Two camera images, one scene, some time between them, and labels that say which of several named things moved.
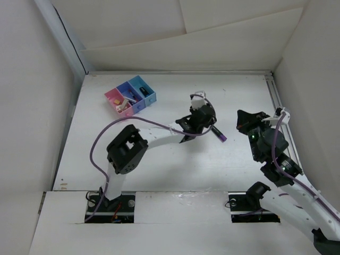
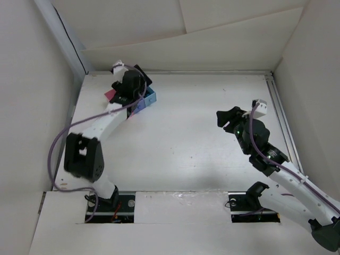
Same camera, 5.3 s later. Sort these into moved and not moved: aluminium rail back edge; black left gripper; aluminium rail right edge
Moved: black left gripper
Not moved: aluminium rail right edge; aluminium rail back edge
